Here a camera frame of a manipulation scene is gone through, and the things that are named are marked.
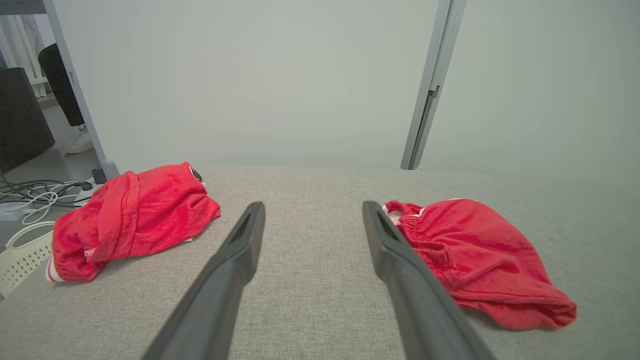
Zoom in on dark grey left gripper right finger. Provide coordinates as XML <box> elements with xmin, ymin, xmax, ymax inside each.
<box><xmin>362</xmin><ymin>200</ymin><xmax>497</xmax><ymax>360</ymax></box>

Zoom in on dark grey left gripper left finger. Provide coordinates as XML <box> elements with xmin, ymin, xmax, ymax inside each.
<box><xmin>141</xmin><ymin>201</ymin><xmax>266</xmax><ymax>360</ymax></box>

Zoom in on red shorts white stripes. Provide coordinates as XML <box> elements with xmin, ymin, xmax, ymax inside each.
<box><xmin>382</xmin><ymin>198</ymin><xmax>578</xmax><ymax>331</ymax></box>

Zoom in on red jersey shirt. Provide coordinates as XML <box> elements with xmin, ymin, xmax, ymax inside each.
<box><xmin>45</xmin><ymin>161</ymin><xmax>222</xmax><ymax>283</ymax></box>

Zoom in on white plastic laundry basket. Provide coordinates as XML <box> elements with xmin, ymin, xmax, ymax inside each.
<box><xmin>0</xmin><ymin>221</ymin><xmax>56</xmax><ymax>299</ymax></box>

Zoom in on white shoe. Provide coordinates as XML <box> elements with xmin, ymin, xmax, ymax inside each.
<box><xmin>62</xmin><ymin>125</ymin><xmax>95</xmax><ymax>155</ymax></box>

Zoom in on black cabinet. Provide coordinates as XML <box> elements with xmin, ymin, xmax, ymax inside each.
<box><xmin>0</xmin><ymin>67</ymin><xmax>56</xmax><ymax>174</ymax></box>

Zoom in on black trouser leg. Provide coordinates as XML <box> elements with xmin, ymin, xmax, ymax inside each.
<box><xmin>38</xmin><ymin>43</ymin><xmax>86</xmax><ymax>127</ymax></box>

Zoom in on white floor cable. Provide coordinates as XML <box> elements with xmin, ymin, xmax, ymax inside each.
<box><xmin>20</xmin><ymin>182</ymin><xmax>81</xmax><ymax>226</ymax></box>

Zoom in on grey floor cables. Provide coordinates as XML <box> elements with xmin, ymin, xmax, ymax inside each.
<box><xmin>0</xmin><ymin>177</ymin><xmax>95</xmax><ymax>207</ymax></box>

